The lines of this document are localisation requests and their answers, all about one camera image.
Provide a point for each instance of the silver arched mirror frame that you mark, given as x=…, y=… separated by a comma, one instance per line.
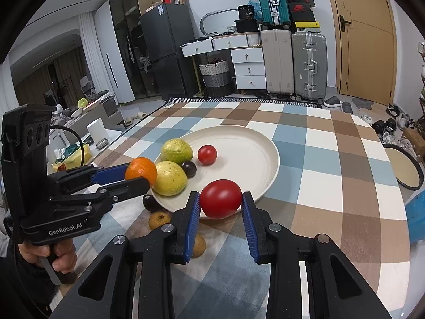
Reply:
x=212, y=14

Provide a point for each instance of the black storage bin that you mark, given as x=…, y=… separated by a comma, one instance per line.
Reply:
x=246, y=26

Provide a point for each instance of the person's left hand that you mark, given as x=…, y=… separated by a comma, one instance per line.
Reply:
x=64, y=259

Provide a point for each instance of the brown curtain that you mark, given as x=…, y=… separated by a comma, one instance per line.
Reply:
x=36, y=83

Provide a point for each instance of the teal suitcase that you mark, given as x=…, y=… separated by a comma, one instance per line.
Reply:
x=270, y=3

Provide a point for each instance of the cream round plate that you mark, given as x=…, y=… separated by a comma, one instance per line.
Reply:
x=239, y=159

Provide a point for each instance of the round black-rimmed stool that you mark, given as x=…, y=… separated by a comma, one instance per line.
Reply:
x=403, y=167

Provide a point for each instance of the plaid tablecloth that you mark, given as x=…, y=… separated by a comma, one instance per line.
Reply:
x=332, y=186

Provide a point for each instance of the yellow shoe box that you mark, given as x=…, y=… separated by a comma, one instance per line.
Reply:
x=307, y=27

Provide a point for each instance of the silver suitcase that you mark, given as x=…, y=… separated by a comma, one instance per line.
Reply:
x=308, y=68

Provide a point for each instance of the beige suitcase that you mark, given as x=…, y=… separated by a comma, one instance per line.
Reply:
x=277, y=63

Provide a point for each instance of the grey slipper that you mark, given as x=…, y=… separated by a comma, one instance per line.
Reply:
x=347, y=107
x=332, y=101

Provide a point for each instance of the glass door wardrobe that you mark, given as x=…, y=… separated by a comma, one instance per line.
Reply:
x=123, y=40

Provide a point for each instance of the black and red shoe box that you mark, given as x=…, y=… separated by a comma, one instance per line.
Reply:
x=301, y=8

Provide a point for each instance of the dark grey refrigerator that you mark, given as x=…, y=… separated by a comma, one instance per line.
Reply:
x=166, y=53

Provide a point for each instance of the scattered shoes pile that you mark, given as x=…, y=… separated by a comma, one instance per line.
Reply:
x=388, y=124

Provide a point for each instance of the yellow bag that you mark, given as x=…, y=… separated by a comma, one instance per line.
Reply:
x=84, y=154

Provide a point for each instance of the plain black shoe box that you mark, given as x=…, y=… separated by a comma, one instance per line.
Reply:
x=302, y=17

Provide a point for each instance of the white cylinder speaker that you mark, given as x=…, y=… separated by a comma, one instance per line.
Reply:
x=98, y=129

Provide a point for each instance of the blue plastic object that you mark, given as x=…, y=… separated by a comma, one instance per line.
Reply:
x=416, y=216

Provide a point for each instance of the blue plastic bag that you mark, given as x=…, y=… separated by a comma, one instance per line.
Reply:
x=255, y=6

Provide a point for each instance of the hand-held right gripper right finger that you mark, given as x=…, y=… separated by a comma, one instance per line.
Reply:
x=249, y=226

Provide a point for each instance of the white curtain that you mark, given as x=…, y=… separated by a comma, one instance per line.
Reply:
x=94, y=50

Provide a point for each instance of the beige slippers pair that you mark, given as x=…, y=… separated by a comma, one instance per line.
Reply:
x=132, y=119

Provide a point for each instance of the orange mandarin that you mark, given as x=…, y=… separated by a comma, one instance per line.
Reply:
x=141, y=171

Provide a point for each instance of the grey and white wicker basket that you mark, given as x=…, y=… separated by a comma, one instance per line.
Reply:
x=215, y=78

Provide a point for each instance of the yellow-green guava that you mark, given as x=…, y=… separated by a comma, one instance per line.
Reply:
x=169, y=179
x=176, y=151

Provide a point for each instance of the black snack bag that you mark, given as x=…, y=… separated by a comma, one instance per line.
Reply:
x=246, y=12

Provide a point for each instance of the dark purple round fruit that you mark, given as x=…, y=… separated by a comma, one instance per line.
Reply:
x=189, y=169
x=151, y=203

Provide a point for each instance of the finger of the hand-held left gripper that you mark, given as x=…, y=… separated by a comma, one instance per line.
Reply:
x=129, y=187
x=106, y=174

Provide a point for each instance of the grey floor cloth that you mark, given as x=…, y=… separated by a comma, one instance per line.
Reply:
x=363, y=103

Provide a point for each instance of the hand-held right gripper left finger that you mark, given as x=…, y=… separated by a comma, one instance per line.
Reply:
x=192, y=226

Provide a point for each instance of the white vanity desk with drawers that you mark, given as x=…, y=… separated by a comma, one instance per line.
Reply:
x=249, y=66

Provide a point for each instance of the red tomato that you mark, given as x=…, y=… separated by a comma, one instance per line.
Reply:
x=220, y=199
x=207, y=154

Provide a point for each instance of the wooden door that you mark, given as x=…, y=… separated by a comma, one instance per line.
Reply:
x=362, y=40

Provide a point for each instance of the brown longan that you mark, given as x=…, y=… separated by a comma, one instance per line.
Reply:
x=159, y=220
x=200, y=246

